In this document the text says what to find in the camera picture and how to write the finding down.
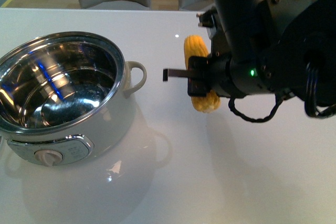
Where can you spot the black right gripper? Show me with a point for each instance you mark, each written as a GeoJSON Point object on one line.
{"type": "Point", "coordinates": [212, 75]}

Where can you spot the yellow corn cob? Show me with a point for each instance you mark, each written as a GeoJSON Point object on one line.
{"type": "Point", "coordinates": [195, 46]}

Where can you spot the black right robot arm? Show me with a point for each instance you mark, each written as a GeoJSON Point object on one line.
{"type": "Point", "coordinates": [283, 47]}

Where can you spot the white electric cooking pot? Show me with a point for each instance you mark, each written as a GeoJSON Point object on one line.
{"type": "Point", "coordinates": [66, 97]}

